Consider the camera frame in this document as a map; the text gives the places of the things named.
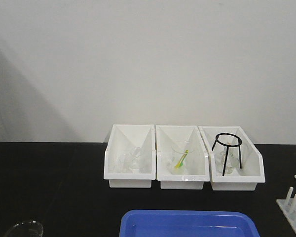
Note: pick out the left white storage bin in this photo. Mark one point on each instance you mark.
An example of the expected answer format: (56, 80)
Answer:
(126, 137)

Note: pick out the white storage bin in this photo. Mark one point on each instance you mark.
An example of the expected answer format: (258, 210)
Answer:
(126, 137)
(252, 172)
(198, 164)

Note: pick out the small beaker in middle bin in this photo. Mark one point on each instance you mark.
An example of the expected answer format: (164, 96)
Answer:
(181, 152)

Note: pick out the glassware in left bin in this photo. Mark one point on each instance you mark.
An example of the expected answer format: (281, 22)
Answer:
(130, 161)

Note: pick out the glassware in bin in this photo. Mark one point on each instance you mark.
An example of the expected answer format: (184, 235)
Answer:
(130, 161)
(226, 163)

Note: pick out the middle white storage bin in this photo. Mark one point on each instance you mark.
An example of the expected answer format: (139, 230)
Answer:
(198, 164)

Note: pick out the green plastic spatula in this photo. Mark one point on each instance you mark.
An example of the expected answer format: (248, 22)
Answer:
(180, 163)

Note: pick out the glassware in right bin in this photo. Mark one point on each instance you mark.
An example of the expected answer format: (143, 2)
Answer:
(226, 163)

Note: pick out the right white storage bin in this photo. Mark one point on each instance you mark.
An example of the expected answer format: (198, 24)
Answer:
(252, 172)

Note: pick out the blue plastic tray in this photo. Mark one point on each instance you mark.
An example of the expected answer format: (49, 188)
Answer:
(186, 223)

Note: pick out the clear glass beaker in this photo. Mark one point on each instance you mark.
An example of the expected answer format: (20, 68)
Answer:
(28, 228)

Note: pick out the black wire tripod stand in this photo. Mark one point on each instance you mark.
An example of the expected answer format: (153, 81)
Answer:
(229, 146)

